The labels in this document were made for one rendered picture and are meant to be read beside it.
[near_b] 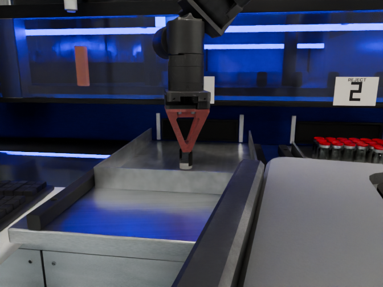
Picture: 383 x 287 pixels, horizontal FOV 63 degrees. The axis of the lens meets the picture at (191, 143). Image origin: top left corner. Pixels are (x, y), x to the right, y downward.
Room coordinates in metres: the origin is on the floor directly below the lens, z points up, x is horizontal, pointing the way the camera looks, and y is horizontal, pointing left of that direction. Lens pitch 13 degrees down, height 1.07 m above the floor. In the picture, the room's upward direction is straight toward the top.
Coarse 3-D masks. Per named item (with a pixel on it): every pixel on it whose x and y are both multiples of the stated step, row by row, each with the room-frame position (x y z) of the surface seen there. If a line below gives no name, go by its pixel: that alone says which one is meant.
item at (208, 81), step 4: (204, 76) 0.71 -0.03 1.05; (208, 76) 0.71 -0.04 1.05; (212, 76) 0.71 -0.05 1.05; (204, 80) 0.71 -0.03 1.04; (208, 80) 0.71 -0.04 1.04; (212, 80) 0.71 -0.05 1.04; (204, 84) 0.71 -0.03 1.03; (208, 84) 0.71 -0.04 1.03; (212, 84) 0.71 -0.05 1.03; (204, 88) 0.71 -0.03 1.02; (208, 88) 0.71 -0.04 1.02; (212, 88) 0.71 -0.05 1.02; (212, 92) 0.71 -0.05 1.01; (212, 96) 0.71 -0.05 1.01; (212, 100) 0.71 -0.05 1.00
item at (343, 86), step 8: (336, 80) 0.67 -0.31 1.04; (344, 80) 0.67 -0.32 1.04; (352, 80) 0.67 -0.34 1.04; (360, 80) 0.66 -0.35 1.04; (368, 80) 0.66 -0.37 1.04; (376, 80) 0.66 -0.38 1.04; (336, 88) 0.67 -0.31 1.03; (344, 88) 0.67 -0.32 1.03; (352, 88) 0.67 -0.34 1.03; (368, 88) 0.66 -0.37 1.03; (376, 88) 0.66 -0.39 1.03; (336, 96) 0.67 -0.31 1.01; (344, 96) 0.67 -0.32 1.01; (360, 96) 0.66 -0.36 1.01; (368, 96) 0.66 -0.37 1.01; (376, 96) 0.66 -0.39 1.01; (336, 104) 0.67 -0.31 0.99; (344, 104) 0.67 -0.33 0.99; (352, 104) 0.67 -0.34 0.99; (360, 104) 0.66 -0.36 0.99; (368, 104) 0.66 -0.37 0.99
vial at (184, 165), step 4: (180, 152) 0.50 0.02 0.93; (188, 152) 0.50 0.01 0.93; (180, 156) 0.50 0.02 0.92; (184, 156) 0.50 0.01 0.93; (188, 156) 0.50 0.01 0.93; (180, 160) 0.50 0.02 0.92; (184, 160) 0.50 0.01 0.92; (188, 160) 0.50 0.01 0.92; (180, 164) 0.50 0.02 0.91; (184, 164) 0.50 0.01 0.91; (188, 164) 0.50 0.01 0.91; (180, 168) 0.50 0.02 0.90; (184, 168) 0.50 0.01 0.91; (188, 168) 0.50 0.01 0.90
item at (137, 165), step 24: (144, 144) 0.74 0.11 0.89; (168, 144) 0.76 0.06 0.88; (216, 144) 0.76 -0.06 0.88; (240, 144) 0.76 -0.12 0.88; (96, 168) 0.47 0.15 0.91; (120, 168) 0.47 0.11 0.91; (144, 168) 0.57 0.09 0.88; (168, 168) 0.57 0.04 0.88; (192, 168) 0.57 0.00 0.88; (216, 168) 0.57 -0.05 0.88; (192, 192) 0.45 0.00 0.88; (216, 192) 0.45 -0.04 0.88
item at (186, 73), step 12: (180, 60) 0.48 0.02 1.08; (192, 60) 0.48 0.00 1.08; (168, 72) 0.50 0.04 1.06; (180, 72) 0.48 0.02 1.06; (192, 72) 0.48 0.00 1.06; (168, 84) 0.50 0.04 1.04; (180, 84) 0.48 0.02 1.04; (192, 84) 0.48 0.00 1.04; (168, 96) 0.46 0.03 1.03; (180, 96) 0.46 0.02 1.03; (204, 96) 0.46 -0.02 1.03
